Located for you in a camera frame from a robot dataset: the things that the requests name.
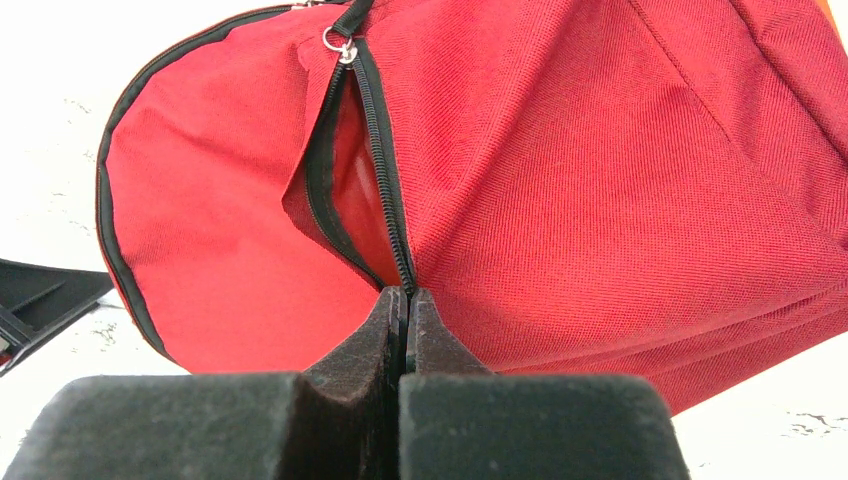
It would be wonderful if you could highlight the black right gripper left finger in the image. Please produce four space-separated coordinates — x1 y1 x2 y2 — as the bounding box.
6 287 408 480

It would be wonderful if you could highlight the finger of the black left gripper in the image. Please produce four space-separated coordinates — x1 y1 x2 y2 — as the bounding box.
1 259 113 375

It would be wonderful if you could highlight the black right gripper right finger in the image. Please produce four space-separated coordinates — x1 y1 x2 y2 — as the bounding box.
399 289 690 479

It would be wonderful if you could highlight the red backpack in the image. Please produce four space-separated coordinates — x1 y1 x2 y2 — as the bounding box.
96 1 847 412

